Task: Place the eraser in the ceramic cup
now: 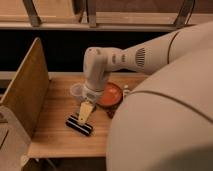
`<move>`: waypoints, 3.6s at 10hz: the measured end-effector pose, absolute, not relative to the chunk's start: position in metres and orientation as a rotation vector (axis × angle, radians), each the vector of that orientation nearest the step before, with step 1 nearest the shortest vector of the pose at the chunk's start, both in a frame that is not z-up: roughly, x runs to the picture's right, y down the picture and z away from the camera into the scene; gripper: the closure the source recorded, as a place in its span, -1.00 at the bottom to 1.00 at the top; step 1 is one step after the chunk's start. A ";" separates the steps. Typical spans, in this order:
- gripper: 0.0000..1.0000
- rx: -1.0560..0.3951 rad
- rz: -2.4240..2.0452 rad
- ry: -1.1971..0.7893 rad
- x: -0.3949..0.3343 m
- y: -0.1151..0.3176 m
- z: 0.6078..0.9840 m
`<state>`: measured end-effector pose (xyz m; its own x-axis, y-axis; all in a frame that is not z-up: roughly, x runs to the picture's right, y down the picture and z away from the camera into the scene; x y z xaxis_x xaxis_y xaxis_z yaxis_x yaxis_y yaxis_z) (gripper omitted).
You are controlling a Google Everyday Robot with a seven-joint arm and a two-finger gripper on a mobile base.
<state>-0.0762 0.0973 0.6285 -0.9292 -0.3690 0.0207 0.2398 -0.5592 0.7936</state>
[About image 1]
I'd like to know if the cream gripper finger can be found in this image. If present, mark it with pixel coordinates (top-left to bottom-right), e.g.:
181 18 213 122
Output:
78 101 94 125

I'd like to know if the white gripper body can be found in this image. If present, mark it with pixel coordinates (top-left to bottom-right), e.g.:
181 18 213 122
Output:
82 85 102 104

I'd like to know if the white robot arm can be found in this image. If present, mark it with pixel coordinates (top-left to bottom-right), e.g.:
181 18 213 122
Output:
83 21 213 171

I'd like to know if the clear plastic cup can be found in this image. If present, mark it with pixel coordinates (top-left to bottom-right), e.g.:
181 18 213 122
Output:
70 83 84 103

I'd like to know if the orange plate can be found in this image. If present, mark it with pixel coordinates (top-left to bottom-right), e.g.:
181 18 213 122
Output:
97 82 122 107

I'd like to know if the dark red chili pepper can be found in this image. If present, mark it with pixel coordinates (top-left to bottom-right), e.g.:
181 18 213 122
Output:
107 110 115 119

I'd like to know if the small white bottle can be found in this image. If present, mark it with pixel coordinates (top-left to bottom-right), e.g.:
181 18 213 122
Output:
123 85 131 98

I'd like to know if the left wooden side panel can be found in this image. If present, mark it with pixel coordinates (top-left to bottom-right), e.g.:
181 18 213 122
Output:
0 38 49 145

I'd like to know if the wooden shelf frame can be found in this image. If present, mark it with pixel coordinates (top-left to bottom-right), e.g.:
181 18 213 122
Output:
0 0 213 31

